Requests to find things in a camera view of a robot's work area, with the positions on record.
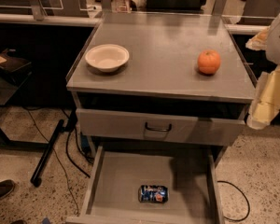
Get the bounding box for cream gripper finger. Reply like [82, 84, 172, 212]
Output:
[245, 27, 270, 51]
[246, 65, 280, 130]

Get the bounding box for blue pepsi can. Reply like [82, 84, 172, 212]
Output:
[138, 185, 169, 203]

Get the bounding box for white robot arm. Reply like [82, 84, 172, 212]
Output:
[245, 13, 280, 130]

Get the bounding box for closed grey top drawer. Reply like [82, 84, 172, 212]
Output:
[77, 108, 245, 146]

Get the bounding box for grey cabinet with counter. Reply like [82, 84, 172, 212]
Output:
[67, 13, 255, 159]

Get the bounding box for open grey middle drawer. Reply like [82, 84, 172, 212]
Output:
[66, 146, 225, 224]

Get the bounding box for orange fruit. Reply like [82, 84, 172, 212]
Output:
[197, 49, 221, 75]

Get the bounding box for white bowl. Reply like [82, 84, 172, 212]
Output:
[85, 44, 130, 73]

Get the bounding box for black box on shelf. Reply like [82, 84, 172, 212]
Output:
[0, 49, 32, 86]

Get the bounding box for black stand leg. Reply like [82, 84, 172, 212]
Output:
[30, 110, 77, 188]

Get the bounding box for dark shoe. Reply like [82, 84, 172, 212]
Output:
[0, 179, 15, 200]

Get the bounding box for black cable right floor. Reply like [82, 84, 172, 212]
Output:
[217, 180, 251, 223]

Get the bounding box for black drawer handle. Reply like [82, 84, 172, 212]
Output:
[145, 122, 173, 133]

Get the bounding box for black cable on floor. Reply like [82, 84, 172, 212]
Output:
[21, 106, 94, 217]

